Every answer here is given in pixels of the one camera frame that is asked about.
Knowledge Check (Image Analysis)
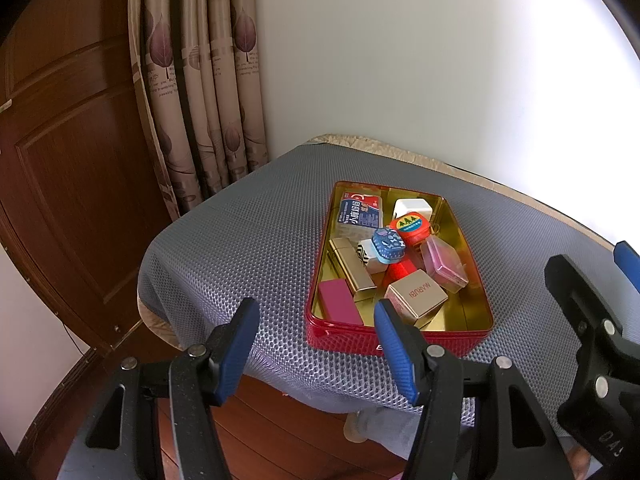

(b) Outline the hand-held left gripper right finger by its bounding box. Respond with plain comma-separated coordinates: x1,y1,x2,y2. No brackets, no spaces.
374,299,568,480

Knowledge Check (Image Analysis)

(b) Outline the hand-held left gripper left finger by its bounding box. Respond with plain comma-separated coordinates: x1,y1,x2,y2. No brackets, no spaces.
65,297,261,480

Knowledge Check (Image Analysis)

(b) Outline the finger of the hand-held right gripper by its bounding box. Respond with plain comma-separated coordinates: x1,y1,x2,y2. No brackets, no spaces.
614,241,640,293
544,254,640,406

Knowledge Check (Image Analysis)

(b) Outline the red tin box gold inside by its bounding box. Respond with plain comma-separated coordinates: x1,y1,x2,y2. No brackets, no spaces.
305,180,495,358

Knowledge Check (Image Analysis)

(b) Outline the brown cardboard box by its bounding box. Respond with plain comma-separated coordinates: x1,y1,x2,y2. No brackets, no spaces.
384,269,449,328

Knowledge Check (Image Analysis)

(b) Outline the magenta box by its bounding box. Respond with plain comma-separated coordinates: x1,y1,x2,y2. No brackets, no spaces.
318,280,365,326

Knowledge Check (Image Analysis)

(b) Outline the gold ribbed case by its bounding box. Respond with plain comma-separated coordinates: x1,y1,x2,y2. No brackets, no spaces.
328,236,378,297

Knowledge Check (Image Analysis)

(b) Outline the small clear plastic box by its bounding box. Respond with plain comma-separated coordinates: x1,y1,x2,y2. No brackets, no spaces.
420,236,469,292

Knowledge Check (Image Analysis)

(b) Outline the white patterned cube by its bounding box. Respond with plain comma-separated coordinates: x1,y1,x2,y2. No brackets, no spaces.
356,239,385,275

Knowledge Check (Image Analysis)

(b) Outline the blue patterned small box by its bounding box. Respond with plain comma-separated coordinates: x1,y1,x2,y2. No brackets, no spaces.
371,227,407,265

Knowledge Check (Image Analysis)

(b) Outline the white small box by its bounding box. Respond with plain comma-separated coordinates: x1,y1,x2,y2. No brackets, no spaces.
391,198,432,221

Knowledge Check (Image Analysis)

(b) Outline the person's right hand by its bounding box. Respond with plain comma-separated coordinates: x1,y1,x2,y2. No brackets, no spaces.
565,447,601,480

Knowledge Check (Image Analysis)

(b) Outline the beige rounded object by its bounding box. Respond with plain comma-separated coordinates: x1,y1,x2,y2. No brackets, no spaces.
344,410,368,443

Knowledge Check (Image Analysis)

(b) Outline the grey mesh mat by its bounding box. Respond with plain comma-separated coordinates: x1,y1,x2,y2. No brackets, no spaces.
137,142,640,428

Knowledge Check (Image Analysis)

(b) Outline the brown wooden door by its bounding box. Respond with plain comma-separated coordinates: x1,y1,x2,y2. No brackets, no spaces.
0,0,181,356

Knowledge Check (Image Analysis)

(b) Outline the beige leaf print curtain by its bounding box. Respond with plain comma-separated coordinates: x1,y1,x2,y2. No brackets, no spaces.
127,0,271,221

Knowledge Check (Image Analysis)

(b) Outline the thin black cable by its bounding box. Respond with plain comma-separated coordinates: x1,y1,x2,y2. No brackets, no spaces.
62,325,86,356

